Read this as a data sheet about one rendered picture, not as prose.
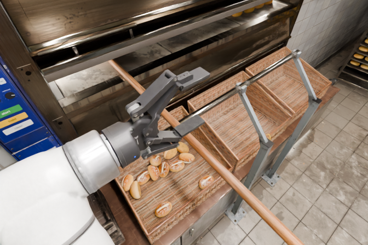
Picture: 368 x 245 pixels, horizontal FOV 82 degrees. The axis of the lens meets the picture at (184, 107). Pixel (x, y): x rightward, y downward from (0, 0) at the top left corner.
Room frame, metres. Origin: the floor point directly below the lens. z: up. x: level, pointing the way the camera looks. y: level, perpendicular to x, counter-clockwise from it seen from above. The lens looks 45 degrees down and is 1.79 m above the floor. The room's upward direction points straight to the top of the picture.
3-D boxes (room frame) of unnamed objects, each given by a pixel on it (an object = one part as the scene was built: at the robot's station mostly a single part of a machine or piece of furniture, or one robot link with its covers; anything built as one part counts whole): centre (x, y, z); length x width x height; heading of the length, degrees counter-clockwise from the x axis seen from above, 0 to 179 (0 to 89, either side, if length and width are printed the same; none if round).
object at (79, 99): (1.19, -0.18, 1.16); 1.80 x 0.06 x 0.04; 129
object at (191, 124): (0.31, -0.01, 1.42); 0.07 x 0.03 x 0.01; 129
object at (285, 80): (1.35, -0.84, 0.72); 0.56 x 0.49 x 0.28; 129
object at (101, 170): (0.18, 0.15, 1.49); 0.09 x 0.06 x 0.09; 39
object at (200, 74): (0.31, -0.01, 1.55); 0.07 x 0.03 x 0.01; 129
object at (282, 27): (1.17, -0.19, 1.02); 1.79 x 0.11 x 0.19; 129
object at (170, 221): (0.60, 0.09, 0.72); 0.56 x 0.49 x 0.28; 128
